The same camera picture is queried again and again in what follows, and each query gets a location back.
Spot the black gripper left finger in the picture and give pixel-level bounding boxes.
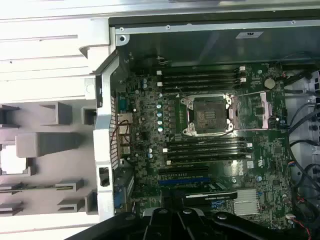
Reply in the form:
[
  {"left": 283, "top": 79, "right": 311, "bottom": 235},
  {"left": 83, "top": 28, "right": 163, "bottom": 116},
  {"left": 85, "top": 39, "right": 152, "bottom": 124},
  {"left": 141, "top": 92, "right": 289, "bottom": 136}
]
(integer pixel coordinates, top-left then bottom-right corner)
[{"left": 67, "top": 190, "right": 191, "bottom": 240}]

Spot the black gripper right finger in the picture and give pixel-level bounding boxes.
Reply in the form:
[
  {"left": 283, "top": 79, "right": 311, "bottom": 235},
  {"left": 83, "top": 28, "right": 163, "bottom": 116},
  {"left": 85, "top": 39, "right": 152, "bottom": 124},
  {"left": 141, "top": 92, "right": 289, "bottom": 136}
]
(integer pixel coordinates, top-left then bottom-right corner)
[{"left": 178, "top": 190, "right": 310, "bottom": 240}]

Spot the CPU socket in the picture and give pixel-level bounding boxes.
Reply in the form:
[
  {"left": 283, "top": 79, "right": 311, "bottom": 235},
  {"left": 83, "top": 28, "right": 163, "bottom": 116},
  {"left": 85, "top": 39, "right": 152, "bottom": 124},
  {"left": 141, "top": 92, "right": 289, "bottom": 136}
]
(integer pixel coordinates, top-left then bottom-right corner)
[{"left": 180, "top": 92, "right": 236, "bottom": 138}]

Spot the silver finned heatsink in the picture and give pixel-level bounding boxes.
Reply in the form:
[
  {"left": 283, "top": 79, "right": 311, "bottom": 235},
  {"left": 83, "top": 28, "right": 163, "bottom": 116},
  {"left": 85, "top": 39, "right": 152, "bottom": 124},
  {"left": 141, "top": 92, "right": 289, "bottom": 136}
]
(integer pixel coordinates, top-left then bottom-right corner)
[{"left": 233, "top": 188, "right": 258, "bottom": 216}]

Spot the blue VGA port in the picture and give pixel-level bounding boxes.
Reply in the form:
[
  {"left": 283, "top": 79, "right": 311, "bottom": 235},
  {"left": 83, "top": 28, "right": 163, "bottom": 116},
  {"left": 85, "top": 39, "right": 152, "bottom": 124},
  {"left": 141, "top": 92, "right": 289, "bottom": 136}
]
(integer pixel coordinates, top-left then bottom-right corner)
[{"left": 114, "top": 191, "right": 125, "bottom": 210}]

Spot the blue expansion slot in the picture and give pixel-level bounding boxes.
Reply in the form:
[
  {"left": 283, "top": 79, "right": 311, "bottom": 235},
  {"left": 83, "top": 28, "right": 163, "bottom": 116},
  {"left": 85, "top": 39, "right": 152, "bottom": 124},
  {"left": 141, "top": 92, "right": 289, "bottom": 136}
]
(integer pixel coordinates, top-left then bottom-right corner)
[{"left": 159, "top": 177, "right": 210, "bottom": 185}]

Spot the black expansion slot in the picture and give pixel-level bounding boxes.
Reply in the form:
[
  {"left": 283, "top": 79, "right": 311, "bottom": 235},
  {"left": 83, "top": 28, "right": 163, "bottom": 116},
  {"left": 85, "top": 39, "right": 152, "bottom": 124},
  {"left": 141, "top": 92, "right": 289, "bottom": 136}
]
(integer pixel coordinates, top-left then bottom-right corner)
[{"left": 159, "top": 165, "right": 210, "bottom": 178}]

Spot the silver ethernet USB port block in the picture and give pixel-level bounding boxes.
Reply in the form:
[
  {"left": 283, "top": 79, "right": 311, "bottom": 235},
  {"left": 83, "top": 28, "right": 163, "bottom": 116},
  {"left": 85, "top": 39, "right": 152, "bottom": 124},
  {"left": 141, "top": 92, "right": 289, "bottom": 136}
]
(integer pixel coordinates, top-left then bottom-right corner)
[{"left": 116, "top": 112, "right": 133, "bottom": 137}]

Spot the green motherboard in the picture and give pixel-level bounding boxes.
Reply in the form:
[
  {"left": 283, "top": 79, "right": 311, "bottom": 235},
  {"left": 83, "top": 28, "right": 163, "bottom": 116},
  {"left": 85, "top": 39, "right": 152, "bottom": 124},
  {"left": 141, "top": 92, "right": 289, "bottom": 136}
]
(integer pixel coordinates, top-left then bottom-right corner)
[{"left": 117, "top": 62, "right": 301, "bottom": 231}]

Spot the blue serial port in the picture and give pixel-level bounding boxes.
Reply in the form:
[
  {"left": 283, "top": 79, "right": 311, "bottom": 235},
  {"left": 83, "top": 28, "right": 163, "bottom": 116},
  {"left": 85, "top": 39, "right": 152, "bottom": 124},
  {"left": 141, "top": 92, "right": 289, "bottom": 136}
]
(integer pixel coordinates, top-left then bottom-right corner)
[{"left": 118, "top": 97, "right": 129, "bottom": 111}]

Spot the grey parts rack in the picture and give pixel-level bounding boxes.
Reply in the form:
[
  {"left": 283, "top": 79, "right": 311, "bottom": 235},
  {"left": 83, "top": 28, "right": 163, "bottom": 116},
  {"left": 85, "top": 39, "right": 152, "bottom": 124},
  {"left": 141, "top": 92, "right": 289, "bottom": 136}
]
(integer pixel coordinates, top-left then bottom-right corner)
[{"left": 0, "top": 101, "right": 98, "bottom": 218}]

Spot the black grey PC case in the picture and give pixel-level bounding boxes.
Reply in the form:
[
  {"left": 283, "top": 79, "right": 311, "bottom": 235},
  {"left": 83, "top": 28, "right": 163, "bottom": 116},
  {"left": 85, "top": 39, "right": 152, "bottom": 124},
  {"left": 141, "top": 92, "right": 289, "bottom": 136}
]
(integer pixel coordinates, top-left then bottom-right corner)
[{"left": 78, "top": 14, "right": 320, "bottom": 240}]

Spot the white case sticker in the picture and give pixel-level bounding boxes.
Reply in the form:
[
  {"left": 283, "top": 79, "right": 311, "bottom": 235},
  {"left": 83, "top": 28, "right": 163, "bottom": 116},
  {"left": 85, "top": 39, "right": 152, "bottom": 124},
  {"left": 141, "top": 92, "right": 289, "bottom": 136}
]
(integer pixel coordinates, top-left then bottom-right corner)
[{"left": 235, "top": 30, "right": 264, "bottom": 40}]

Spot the metal wire locking lever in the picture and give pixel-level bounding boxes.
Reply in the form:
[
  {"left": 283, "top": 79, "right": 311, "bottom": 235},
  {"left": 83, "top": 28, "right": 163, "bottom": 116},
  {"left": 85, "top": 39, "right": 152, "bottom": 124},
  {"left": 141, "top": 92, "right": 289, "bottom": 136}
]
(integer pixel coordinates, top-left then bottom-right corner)
[{"left": 196, "top": 131, "right": 240, "bottom": 138}]

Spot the thin red black wire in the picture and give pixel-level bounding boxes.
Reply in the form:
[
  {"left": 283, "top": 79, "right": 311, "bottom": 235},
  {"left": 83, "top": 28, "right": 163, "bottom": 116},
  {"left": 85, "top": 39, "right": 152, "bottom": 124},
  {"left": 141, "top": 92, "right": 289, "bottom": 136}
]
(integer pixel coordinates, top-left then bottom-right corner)
[{"left": 111, "top": 119, "right": 131, "bottom": 146}]

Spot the black cable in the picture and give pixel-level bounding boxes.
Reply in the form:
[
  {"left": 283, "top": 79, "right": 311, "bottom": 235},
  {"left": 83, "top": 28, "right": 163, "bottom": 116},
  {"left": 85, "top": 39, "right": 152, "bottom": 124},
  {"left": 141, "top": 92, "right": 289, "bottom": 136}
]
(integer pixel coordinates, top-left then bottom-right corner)
[{"left": 286, "top": 101, "right": 320, "bottom": 191}]

